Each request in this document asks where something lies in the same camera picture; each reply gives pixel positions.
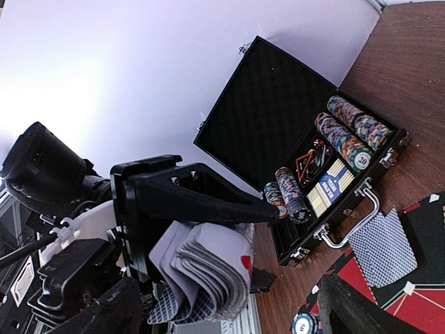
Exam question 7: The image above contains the black poker chip case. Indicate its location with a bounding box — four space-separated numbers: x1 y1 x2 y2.
194 37 408 266

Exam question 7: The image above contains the face down card seat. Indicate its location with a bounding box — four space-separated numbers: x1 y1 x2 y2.
349 209 418 288

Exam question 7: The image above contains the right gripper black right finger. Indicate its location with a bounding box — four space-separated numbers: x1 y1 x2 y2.
318 276 403 333

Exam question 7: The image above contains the green 20 chip stack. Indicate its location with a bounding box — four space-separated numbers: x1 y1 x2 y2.
314 112 373 173

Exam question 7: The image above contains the chrome case handle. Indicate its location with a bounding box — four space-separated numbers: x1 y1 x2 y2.
313 177 380 250

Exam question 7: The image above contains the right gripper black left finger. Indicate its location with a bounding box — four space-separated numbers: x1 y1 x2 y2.
62 278 142 334

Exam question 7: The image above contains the black 100 chip stack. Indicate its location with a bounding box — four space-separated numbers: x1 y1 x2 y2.
275 167 311 225

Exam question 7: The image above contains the blue backed card deck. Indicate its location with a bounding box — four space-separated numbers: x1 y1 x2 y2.
147 221 255 326

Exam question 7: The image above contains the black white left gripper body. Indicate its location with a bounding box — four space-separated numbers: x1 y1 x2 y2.
1 122 183 333

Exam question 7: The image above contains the top multicolour chip row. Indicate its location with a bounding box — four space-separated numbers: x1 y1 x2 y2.
327 95 392 150

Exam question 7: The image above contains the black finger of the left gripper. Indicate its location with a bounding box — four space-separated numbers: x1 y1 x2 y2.
127 163 279 225

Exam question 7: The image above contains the red triangle dice pack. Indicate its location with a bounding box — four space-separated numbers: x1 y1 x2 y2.
296 138 332 186

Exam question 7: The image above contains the green blue 50 chip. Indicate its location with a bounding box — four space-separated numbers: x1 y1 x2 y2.
291 312 321 334

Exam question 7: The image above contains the round red black poker mat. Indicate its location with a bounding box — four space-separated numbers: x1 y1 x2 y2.
298 189 445 334

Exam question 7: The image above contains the Texas Hold'em card box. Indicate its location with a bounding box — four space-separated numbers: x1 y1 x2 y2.
307 159 355 218

